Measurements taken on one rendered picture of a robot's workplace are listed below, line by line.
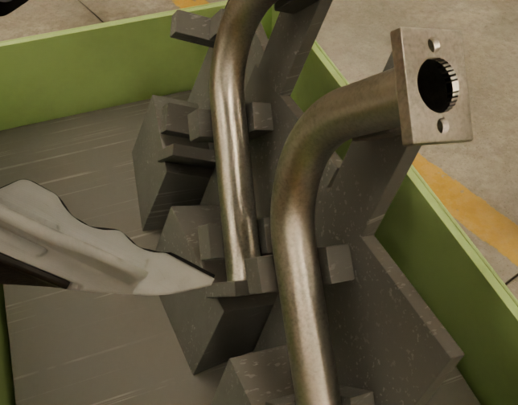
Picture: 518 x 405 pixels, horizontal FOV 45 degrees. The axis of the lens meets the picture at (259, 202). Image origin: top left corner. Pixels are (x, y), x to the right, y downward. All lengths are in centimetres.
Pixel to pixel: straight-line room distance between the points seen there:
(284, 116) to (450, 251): 18
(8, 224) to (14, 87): 63
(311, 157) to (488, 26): 245
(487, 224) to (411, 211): 133
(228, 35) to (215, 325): 24
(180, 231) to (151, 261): 34
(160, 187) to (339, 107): 33
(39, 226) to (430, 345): 26
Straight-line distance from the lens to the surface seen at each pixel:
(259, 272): 43
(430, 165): 206
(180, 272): 24
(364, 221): 42
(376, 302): 42
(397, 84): 31
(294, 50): 53
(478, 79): 247
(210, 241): 53
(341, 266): 43
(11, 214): 20
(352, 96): 34
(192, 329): 57
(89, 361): 61
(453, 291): 58
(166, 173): 63
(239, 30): 53
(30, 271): 23
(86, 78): 83
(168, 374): 59
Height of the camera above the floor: 136
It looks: 47 degrees down
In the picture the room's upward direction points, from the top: straight up
